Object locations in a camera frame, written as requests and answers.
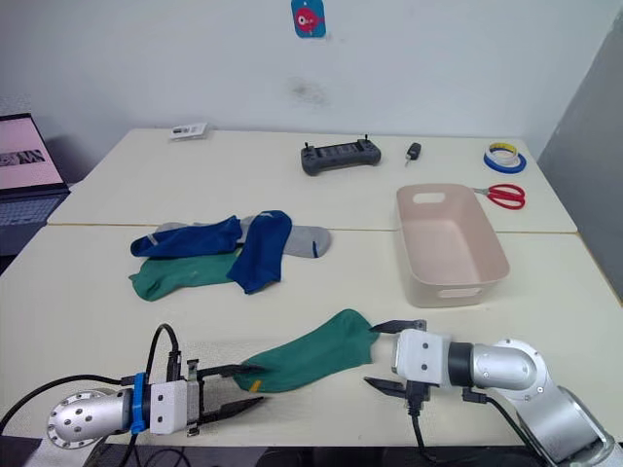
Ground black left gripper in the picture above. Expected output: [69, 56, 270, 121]
[185, 359, 268, 438]

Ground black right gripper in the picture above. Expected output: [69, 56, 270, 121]
[363, 318, 432, 405]

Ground green sock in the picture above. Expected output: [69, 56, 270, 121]
[128, 246, 245, 303]
[238, 307, 375, 395]

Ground blue sock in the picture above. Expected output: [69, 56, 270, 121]
[226, 209, 294, 296]
[129, 215, 243, 260]

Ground pink plastic container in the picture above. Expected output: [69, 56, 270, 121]
[395, 182, 511, 309]

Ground blue left wrist clamp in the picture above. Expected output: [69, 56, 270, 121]
[129, 372, 150, 435]

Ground grey sock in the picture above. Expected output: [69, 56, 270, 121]
[194, 213, 333, 261]

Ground dark grey handheld controller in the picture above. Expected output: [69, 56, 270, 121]
[299, 138, 383, 177]

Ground blue tape roll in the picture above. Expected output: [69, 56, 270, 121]
[482, 148, 530, 174]

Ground yellow and white tape roll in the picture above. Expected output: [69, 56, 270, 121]
[488, 141, 521, 164]

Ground white printed card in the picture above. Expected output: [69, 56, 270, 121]
[168, 123, 212, 143]

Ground grey partition panel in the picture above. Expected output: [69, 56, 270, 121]
[536, 13, 623, 308]

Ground laptop with pink screen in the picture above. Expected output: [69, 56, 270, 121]
[0, 113, 72, 257]

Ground blue sticker with red fish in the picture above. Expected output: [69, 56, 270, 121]
[290, 0, 327, 40]

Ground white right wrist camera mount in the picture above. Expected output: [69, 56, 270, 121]
[392, 329, 452, 391]

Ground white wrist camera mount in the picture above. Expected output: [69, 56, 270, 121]
[392, 329, 452, 391]
[148, 380, 191, 436]

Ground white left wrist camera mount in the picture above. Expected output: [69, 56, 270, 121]
[148, 380, 191, 436]

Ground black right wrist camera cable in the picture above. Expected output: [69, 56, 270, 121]
[407, 396, 442, 457]

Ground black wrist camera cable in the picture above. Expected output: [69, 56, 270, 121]
[144, 322, 184, 385]
[407, 396, 442, 457]

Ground black left wrist camera cable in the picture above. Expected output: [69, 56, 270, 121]
[144, 322, 184, 385]

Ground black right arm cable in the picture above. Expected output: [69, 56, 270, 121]
[460, 386, 534, 449]

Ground red handled scissors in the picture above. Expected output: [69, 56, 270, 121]
[470, 183, 527, 211]

